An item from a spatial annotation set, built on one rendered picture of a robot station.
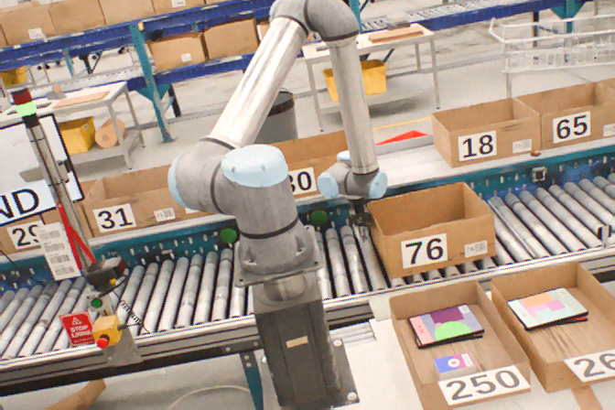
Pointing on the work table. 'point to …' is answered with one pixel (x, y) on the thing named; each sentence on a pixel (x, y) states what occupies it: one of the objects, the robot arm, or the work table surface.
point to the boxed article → (455, 366)
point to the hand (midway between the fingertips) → (362, 238)
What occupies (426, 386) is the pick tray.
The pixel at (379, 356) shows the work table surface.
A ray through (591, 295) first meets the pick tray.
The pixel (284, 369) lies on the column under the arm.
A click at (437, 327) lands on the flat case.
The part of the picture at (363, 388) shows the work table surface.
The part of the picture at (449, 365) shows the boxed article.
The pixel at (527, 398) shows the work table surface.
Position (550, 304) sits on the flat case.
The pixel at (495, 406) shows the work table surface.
